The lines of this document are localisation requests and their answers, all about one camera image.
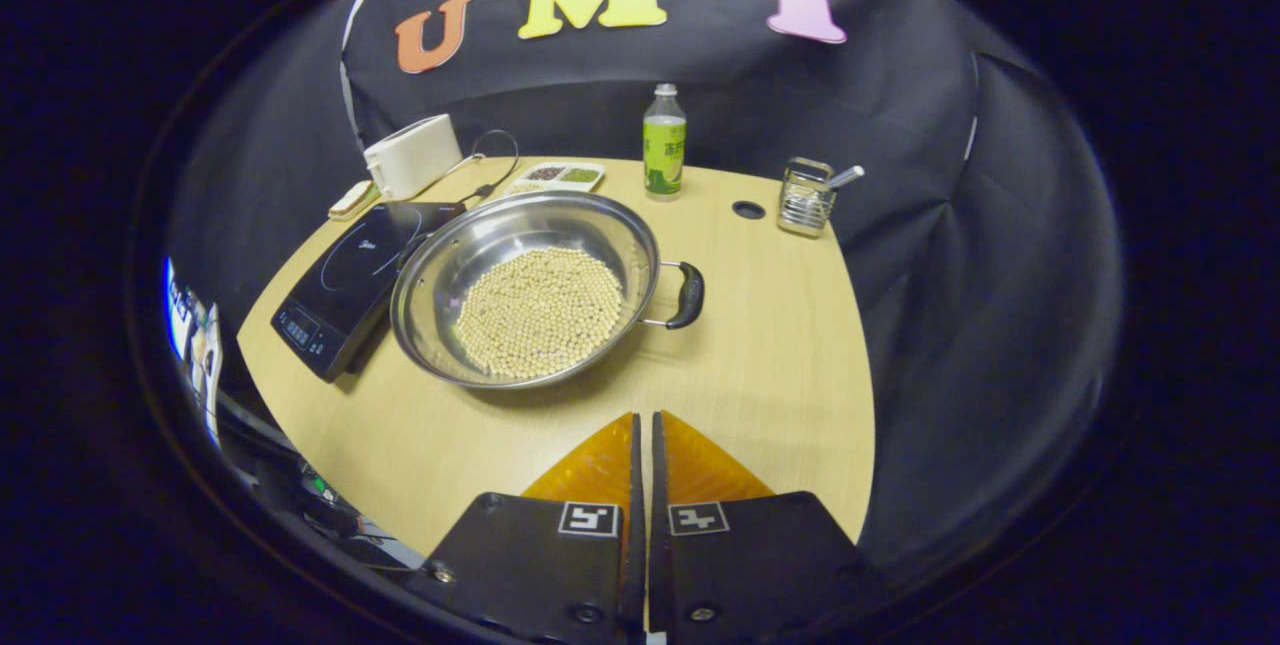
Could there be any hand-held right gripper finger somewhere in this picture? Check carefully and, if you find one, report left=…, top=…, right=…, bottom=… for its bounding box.
left=648, top=411, right=882, bottom=645
left=405, top=412, right=647, bottom=645

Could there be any stainless steel pot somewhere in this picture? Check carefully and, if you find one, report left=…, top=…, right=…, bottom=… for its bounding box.
left=390, top=190, right=706, bottom=392

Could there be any black induction cooktop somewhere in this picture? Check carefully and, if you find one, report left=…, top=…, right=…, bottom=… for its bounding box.
left=270, top=202, right=468, bottom=384

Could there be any pile of soybeans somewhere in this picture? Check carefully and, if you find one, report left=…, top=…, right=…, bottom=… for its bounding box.
left=454, top=247, right=627, bottom=382

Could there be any white divided bean tray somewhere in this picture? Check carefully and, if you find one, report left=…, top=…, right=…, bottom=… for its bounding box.
left=505, top=162, right=607, bottom=197

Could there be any green label drink bottle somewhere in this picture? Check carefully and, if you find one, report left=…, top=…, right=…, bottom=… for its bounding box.
left=642, top=83, right=688, bottom=200

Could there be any white toaster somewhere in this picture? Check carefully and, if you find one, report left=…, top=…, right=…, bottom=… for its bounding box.
left=363, top=114, right=464, bottom=202

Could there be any metal wire utensil holder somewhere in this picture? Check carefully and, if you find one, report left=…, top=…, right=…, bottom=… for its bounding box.
left=777, top=157, right=837, bottom=239

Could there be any black toaster cable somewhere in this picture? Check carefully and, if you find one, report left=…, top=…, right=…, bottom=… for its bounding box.
left=455, top=129, right=521, bottom=208

